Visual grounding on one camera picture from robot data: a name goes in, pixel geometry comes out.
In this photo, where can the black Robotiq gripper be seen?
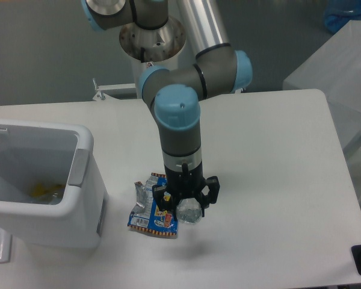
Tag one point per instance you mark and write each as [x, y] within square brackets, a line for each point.
[185, 186]

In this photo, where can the crushed clear plastic bottle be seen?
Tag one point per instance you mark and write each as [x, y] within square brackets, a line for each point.
[189, 211]

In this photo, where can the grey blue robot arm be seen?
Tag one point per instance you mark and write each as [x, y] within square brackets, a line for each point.
[184, 67]

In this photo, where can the white trash can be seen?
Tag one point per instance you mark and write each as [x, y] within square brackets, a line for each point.
[50, 153]

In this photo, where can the yellow trash in bin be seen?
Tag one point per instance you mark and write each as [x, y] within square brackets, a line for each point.
[41, 191]

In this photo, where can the blue snack wrapper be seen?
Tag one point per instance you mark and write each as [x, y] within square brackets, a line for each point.
[145, 216]

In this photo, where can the white covered side table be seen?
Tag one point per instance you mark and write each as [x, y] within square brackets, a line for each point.
[335, 69]

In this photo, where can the blue water jug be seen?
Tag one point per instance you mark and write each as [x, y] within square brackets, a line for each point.
[338, 13]

